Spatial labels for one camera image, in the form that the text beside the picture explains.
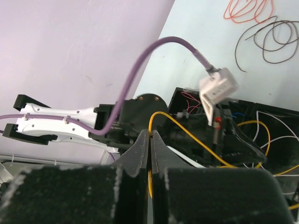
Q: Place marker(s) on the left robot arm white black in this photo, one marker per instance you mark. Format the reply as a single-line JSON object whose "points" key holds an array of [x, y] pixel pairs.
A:
{"points": [[37, 123]]}

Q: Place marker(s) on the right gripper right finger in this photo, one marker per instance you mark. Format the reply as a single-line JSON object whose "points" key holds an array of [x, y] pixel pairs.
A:
{"points": [[183, 194]]}

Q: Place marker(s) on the grey slotted cable duct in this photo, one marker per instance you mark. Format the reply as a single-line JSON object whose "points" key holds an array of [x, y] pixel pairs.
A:
{"points": [[104, 160]]}

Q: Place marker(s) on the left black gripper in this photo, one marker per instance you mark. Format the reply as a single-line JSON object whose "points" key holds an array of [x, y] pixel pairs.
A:
{"points": [[227, 141]]}

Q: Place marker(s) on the black three-compartment tray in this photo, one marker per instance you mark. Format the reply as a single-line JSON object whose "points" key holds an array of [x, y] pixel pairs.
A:
{"points": [[276, 131]]}

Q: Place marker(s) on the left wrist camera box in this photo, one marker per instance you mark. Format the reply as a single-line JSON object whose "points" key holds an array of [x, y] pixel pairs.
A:
{"points": [[214, 89]]}

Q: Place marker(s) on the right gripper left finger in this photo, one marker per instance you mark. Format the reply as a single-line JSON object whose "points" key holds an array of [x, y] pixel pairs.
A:
{"points": [[84, 194]]}

